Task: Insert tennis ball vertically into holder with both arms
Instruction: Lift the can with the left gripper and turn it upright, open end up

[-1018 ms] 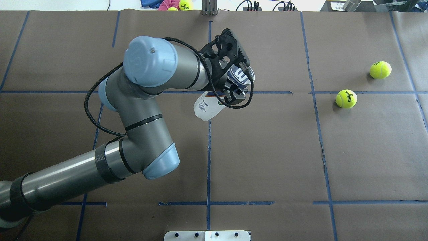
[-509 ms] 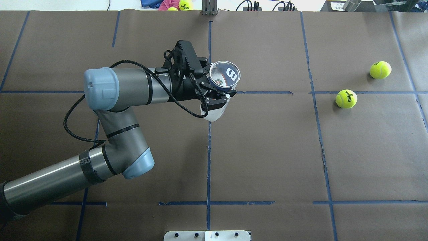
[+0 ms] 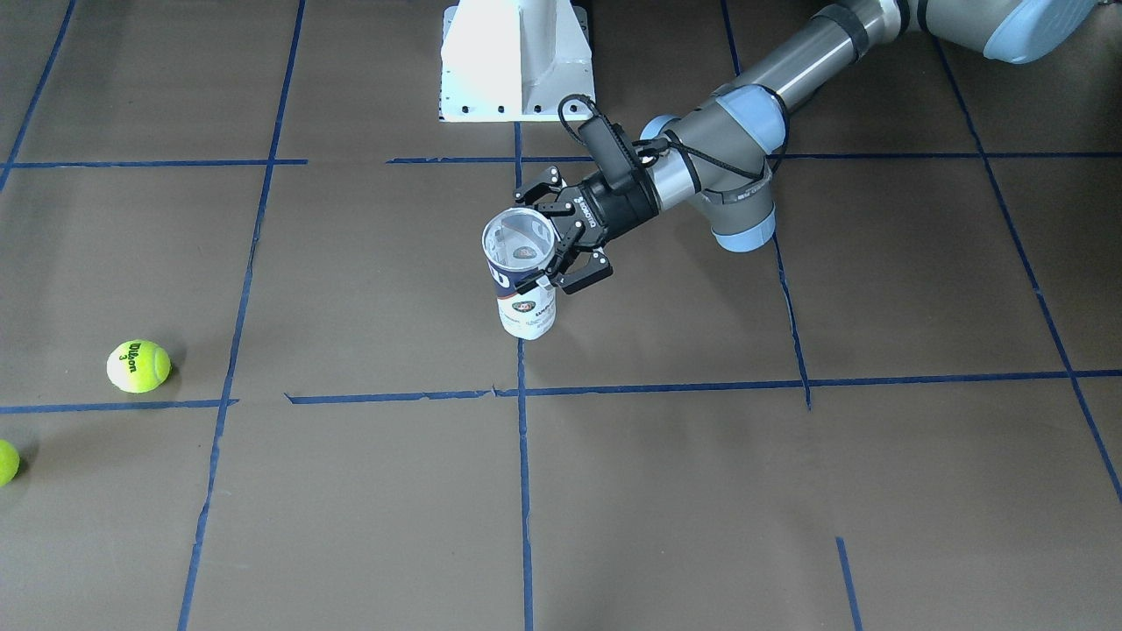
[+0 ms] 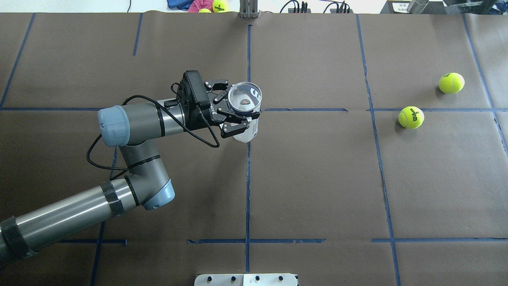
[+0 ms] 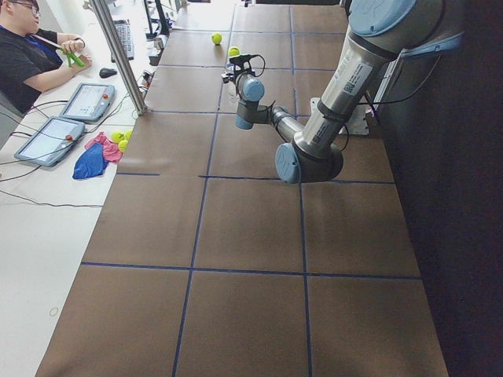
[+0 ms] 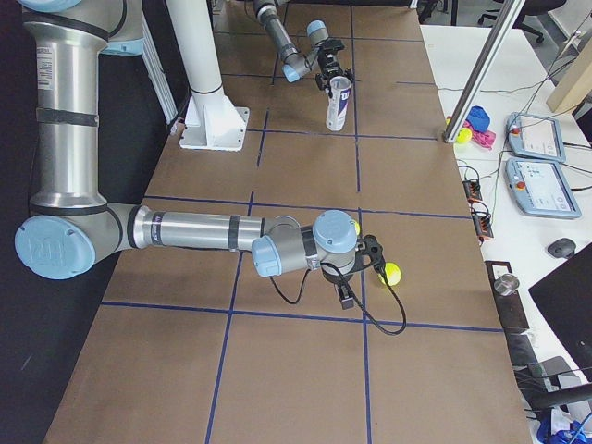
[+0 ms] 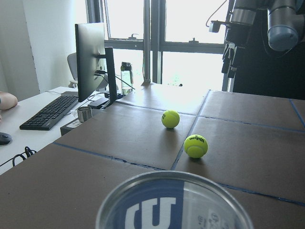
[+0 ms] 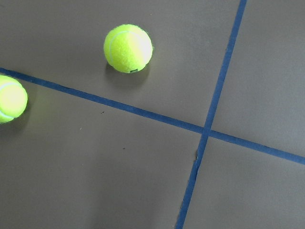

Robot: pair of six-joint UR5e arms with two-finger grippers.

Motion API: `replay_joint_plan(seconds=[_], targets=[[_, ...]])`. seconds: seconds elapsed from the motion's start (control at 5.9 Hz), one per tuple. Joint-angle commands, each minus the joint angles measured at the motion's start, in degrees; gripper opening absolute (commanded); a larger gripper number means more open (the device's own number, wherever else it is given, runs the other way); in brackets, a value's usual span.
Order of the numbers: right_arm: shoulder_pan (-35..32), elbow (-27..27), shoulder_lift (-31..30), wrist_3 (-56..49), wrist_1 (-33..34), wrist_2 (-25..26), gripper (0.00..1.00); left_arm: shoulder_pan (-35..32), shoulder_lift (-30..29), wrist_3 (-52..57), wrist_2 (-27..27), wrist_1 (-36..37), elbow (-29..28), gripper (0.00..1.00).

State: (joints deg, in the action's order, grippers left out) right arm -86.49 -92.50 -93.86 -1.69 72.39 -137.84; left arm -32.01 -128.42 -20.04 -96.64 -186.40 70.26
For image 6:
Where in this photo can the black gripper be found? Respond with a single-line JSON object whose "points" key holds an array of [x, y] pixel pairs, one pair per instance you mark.
{"points": [[329, 72], [336, 277]]}

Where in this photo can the yellow Wilson tennis ball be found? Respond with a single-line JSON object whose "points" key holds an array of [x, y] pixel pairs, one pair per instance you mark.
{"points": [[392, 275]]}

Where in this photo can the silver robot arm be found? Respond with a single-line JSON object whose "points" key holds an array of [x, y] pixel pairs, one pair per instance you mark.
{"points": [[296, 64], [288, 162]]}

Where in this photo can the orange black power strip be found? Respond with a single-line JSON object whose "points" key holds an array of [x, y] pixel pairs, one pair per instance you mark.
{"points": [[480, 213]]}

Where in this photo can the small metal cup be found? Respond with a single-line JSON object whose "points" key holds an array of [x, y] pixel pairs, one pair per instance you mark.
{"points": [[506, 284]]}

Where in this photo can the pink toy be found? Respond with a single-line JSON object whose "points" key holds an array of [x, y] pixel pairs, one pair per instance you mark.
{"points": [[484, 139]]}

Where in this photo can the black office chair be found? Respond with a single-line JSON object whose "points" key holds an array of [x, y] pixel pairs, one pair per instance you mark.
{"points": [[536, 8]]}

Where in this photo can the black computer monitor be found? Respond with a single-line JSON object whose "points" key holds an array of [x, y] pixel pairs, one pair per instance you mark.
{"points": [[563, 297]]}

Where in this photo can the upper teach pendant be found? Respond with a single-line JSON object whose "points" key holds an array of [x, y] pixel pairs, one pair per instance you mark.
{"points": [[535, 137]]}

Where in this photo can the teach pendant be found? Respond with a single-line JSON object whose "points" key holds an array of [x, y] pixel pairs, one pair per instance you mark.
{"points": [[540, 189], [535, 137]]}

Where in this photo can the lower teach pendant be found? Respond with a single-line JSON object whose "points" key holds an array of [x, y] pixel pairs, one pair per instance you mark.
{"points": [[540, 189]]}

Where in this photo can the black computer mouse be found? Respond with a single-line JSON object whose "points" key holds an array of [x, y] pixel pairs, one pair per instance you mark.
{"points": [[562, 248]]}

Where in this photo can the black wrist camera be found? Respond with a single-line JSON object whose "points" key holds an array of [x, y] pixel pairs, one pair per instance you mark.
{"points": [[332, 45], [369, 253]]}

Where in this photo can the white pedestal column base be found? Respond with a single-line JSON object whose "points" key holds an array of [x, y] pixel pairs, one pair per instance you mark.
{"points": [[212, 122]]}

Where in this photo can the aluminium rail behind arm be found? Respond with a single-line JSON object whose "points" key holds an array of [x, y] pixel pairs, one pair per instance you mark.
{"points": [[157, 75]]}

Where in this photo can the aluminium frame post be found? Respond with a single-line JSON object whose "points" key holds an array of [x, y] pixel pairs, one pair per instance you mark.
{"points": [[507, 15]]}

